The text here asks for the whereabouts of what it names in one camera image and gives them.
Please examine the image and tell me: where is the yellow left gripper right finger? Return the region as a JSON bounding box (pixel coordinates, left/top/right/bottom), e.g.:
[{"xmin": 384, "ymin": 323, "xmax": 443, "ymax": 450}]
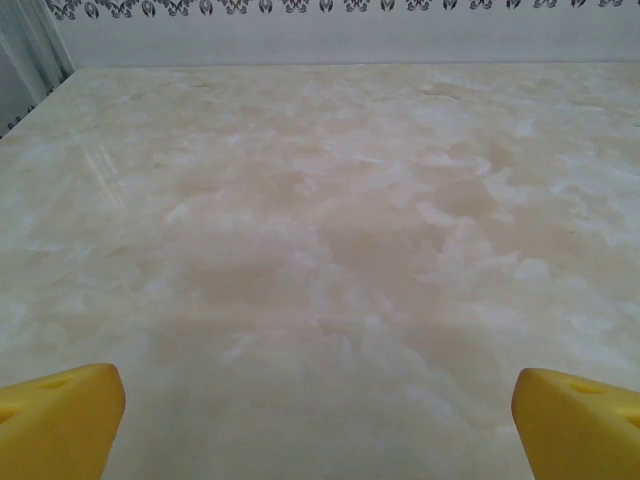
[{"xmin": 511, "ymin": 368, "xmax": 640, "ymax": 480}]

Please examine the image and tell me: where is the aluminium frame post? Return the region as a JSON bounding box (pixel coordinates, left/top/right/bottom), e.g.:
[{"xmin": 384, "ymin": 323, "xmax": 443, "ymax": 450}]
[{"xmin": 0, "ymin": 0, "xmax": 77, "ymax": 140}]

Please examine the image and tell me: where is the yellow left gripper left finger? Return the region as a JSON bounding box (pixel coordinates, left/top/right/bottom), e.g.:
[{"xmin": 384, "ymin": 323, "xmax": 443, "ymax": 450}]
[{"xmin": 0, "ymin": 363, "xmax": 126, "ymax": 480}]

